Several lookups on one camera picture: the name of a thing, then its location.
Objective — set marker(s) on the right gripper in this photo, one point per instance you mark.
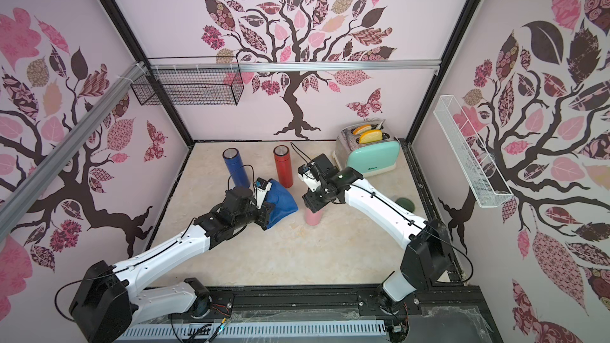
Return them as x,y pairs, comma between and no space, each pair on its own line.
314,200

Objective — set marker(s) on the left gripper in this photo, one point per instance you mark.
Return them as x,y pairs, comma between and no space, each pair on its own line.
260,210

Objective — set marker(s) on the pink thermos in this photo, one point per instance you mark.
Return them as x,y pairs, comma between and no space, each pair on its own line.
313,218

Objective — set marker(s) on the blue microfiber cloth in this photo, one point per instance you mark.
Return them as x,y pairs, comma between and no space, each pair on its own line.
283,202

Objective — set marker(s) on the blue thermos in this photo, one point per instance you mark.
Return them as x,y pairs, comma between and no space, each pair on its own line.
236,168

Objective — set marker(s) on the red thermos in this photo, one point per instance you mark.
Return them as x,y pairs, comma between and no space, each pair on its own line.
283,163

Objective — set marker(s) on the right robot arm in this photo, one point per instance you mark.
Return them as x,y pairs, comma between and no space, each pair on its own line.
427,253

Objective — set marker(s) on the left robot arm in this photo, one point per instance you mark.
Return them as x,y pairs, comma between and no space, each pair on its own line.
113,298

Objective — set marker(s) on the mint green toaster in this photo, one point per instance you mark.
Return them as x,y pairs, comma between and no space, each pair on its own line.
370,159

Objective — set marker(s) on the toast slice front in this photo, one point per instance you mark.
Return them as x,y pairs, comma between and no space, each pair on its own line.
370,136

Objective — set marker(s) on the toast slice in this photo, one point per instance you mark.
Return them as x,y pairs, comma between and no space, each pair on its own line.
370,136
362,129

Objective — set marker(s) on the toast slice rear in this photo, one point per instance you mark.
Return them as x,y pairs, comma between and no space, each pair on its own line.
362,129

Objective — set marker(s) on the green ceramic cup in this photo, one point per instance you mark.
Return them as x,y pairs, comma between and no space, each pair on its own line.
406,204

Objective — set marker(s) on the black wire basket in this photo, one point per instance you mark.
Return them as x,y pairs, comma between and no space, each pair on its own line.
214,84

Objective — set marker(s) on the aluminium rail back wall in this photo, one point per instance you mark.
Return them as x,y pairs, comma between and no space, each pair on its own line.
312,66

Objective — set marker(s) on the aluminium rail wall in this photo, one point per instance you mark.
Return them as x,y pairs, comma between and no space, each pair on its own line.
312,66
26,194

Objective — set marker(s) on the white slotted cable duct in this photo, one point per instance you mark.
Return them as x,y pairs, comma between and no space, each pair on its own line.
249,331

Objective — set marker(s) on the white wire shelf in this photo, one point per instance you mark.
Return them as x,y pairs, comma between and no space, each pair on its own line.
460,124

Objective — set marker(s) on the aluminium rail left wall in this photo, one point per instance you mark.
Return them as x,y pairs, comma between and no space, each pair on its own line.
26,194

